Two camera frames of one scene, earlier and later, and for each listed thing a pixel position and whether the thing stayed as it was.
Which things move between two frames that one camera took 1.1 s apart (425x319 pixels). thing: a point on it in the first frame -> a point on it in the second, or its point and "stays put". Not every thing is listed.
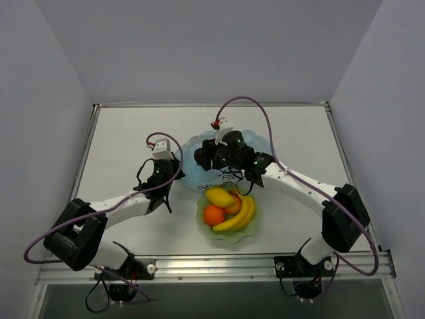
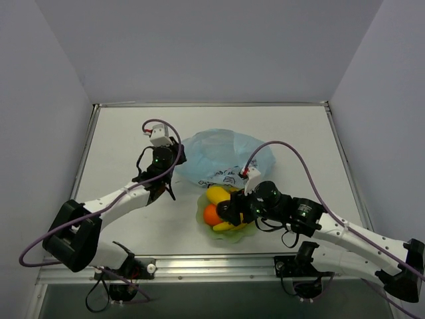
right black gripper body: (206, 154) -> (234, 206)
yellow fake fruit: (219, 197) stays put
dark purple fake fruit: (198, 156) -> (223, 209)
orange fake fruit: (214, 215) stays put
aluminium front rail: (371, 266) stays put
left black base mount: (132, 268) stays put
